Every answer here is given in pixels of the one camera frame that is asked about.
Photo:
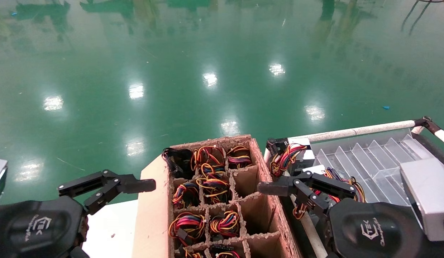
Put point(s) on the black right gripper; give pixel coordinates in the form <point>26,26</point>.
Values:
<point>368,233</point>

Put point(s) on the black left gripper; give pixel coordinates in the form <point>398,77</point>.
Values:
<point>35,229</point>

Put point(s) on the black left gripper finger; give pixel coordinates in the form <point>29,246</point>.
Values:
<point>135,185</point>

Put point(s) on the brown cardboard divider box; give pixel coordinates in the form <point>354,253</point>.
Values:
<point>153,215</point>

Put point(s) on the clear plastic divider tray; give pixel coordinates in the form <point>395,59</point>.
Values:
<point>372,165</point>

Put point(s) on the white pipe cart frame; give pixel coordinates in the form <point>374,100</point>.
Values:
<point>368,129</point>

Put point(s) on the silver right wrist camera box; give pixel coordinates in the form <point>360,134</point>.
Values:
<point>429,197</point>

